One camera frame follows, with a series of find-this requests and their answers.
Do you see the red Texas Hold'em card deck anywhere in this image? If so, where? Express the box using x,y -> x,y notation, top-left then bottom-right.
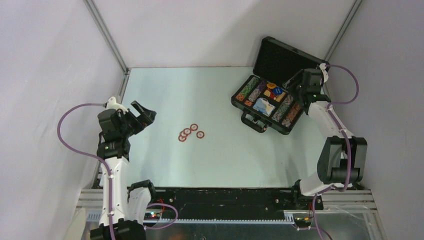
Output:
263,88 -> 286,102

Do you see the green chip stack row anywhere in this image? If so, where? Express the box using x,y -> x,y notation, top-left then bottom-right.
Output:
235,76 -> 260,102

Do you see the black poker set case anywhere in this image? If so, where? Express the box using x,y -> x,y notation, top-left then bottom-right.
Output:
230,36 -> 328,135

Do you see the blue round dealer button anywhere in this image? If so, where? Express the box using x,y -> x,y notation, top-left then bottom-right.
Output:
272,86 -> 284,96

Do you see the purple chip stack row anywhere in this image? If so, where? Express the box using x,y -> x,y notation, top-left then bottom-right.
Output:
244,80 -> 268,107

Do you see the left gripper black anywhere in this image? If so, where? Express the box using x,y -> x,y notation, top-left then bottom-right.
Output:
118,101 -> 156,138

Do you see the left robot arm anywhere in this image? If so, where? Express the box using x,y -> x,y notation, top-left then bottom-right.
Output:
90,97 -> 158,240

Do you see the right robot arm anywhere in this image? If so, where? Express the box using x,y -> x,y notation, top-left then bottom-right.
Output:
285,68 -> 368,209

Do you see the orange round button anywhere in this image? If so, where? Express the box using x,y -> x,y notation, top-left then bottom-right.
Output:
266,82 -> 277,89

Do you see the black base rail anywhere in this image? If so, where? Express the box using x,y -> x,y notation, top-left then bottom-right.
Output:
152,187 -> 323,222

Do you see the dark orange chip stack row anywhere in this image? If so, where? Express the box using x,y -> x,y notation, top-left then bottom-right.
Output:
281,102 -> 302,128

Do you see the blue orange chip stack row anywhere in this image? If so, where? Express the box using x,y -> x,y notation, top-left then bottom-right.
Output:
271,95 -> 293,122

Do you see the blue card deck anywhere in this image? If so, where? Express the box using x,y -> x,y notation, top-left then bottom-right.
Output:
252,97 -> 275,117

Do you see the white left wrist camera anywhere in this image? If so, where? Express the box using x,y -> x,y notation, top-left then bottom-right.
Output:
105,96 -> 127,112

